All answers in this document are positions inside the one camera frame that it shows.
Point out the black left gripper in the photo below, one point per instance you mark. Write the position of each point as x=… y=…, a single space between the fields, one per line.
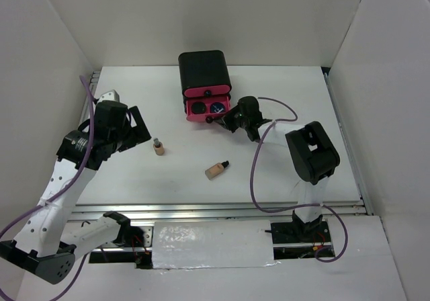
x=140 y=134

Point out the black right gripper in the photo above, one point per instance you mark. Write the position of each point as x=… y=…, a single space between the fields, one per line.
x=226 y=120

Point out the navy round compact jar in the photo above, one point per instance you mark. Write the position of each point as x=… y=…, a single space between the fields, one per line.
x=217 y=108

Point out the beige foundation bottle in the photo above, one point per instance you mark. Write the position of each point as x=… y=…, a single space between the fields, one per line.
x=158 y=147
x=216 y=170

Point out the black lid powder jar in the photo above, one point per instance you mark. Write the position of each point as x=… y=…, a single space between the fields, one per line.
x=199 y=107

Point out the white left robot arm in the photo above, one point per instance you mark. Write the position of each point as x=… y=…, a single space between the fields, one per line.
x=42 y=247

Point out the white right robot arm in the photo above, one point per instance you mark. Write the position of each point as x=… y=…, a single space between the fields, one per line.
x=314 y=157

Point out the black drawer organizer box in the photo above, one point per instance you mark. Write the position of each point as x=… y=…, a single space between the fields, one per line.
x=202 y=68

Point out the lying beige foundation bottle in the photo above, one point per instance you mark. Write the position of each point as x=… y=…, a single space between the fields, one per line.
x=216 y=170

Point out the white foil cover sheet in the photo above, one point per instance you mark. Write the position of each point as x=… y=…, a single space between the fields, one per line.
x=212 y=244

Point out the aluminium left side rail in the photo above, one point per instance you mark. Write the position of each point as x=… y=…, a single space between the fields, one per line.
x=93 y=81

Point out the aluminium rail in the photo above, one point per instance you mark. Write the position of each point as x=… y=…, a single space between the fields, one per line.
x=361 y=187
x=148 y=212
x=93 y=81

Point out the aluminium front rail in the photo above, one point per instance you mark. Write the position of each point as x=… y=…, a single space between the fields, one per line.
x=148 y=212

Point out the aluminium right side rail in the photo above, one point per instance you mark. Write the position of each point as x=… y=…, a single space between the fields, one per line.
x=361 y=187

